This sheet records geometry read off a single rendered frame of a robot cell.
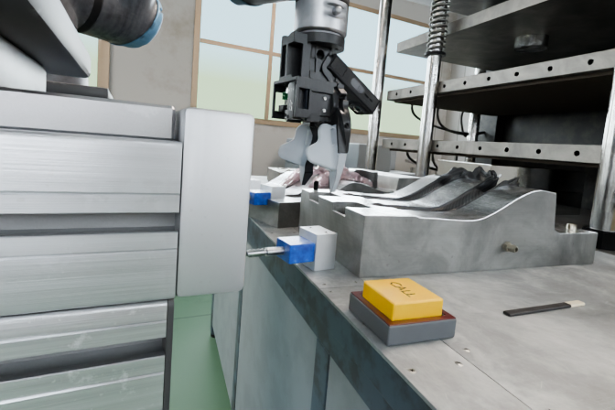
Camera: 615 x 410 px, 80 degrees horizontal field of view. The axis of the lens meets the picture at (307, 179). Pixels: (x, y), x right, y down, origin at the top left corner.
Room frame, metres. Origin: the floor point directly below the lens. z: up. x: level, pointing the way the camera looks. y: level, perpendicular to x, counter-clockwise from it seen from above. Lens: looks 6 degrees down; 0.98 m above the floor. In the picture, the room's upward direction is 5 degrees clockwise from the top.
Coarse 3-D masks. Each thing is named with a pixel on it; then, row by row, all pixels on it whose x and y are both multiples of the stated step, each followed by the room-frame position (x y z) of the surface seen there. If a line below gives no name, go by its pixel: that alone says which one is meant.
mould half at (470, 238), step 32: (352, 192) 0.77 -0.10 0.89; (448, 192) 0.72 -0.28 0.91; (512, 192) 0.63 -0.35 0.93; (544, 192) 0.62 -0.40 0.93; (320, 224) 0.64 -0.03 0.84; (352, 224) 0.53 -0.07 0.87; (384, 224) 0.51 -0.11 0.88; (416, 224) 0.53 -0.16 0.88; (448, 224) 0.55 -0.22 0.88; (480, 224) 0.58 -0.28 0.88; (512, 224) 0.60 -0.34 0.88; (544, 224) 0.63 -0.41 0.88; (352, 256) 0.52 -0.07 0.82; (384, 256) 0.52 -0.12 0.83; (416, 256) 0.54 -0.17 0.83; (448, 256) 0.56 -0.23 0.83; (480, 256) 0.58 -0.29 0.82; (512, 256) 0.61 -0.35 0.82; (544, 256) 0.63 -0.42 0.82; (576, 256) 0.66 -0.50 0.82
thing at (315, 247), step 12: (300, 228) 0.55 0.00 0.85; (312, 228) 0.55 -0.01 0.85; (324, 228) 0.56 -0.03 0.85; (288, 240) 0.52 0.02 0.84; (300, 240) 0.53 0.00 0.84; (312, 240) 0.52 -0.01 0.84; (324, 240) 0.52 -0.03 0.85; (336, 240) 0.53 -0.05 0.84; (252, 252) 0.49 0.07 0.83; (264, 252) 0.50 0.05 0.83; (276, 252) 0.50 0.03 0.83; (288, 252) 0.50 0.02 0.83; (300, 252) 0.51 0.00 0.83; (312, 252) 0.52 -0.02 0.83; (324, 252) 0.52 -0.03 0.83; (312, 264) 0.52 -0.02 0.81; (324, 264) 0.52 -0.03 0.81
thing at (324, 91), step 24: (288, 48) 0.51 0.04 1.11; (312, 48) 0.52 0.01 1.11; (336, 48) 0.53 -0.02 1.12; (288, 72) 0.51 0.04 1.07; (312, 72) 0.51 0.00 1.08; (288, 96) 0.50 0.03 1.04; (312, 96) 0.50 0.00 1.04; (336, 96) 0.51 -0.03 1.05; (288, 120) 0.53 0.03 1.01; (312, 120) 0.49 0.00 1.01
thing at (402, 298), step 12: (372, 288) 0.38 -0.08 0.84; (384, 288) 0.38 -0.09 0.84; (396, 288) 0.38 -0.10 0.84; (408, 288) 0.38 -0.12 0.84; (420, 288) 0.38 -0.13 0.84; (372, 300) 0.37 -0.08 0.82; (384, 300) 0.35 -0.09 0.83; (396, 300) 0.35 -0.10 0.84; (408, 300) 0.35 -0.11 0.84; (420, 300) 0.35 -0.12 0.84; (432, 300) 0.36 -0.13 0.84; (384, 312) 0.35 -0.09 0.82; (396, 312) 0.34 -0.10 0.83; (408, 312) 0.35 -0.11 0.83; (420, 312) 0.35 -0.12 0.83; (432, 312) 0.36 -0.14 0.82
